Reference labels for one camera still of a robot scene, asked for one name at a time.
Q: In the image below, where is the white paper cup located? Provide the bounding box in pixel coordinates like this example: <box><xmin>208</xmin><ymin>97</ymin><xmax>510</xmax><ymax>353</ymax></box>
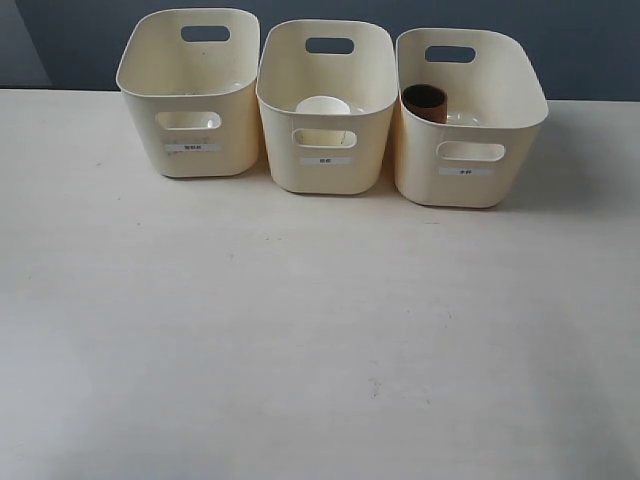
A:
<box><xmin>294</xmin><ymin>95</ymin><xmax>359</xmax><ymax>149</ymax></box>

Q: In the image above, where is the left cream plastic bin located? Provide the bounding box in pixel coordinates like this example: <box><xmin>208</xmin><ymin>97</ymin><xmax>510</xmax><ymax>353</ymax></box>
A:
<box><xmin>116</xmin><ymin>8</ymin><xmax>261</xmax><ymax>178</ymax></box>

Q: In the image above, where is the cream plastic bin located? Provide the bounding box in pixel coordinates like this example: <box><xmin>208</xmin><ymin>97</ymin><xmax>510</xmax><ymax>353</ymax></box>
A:
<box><xmin>256</xmin><ymin>19</ymin><xmax>398</xmax><ymax>195</ymax></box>
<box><xmin>116</xmin><ymin>8</ymin><xmax>261</xmax><ymax>178</ymax></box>
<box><xmin>392</xmin><ymin>28</ymin><xmax>549</xmax><ymax>208</ymax></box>

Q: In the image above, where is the middle cream plastic bin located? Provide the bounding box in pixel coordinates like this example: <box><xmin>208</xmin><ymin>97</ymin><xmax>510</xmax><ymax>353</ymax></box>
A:
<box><xmin>256</xmin><ymin>19</ymin><xmax>398</xmax><ymax>195</ymax></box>

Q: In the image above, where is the right cream plastic bin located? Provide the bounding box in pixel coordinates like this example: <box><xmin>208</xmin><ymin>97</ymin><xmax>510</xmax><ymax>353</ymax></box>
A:
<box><xmin>392</xmin><ymin>28</ymin><xmax>549</xmax><ymax>208</ymax></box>

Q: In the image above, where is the brown wooden cup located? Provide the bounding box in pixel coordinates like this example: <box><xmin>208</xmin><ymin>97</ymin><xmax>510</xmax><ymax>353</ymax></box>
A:
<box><xmin>401</xmin><ymin>84</ymin><xmax>448</xmax><ymax>124</ymax></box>

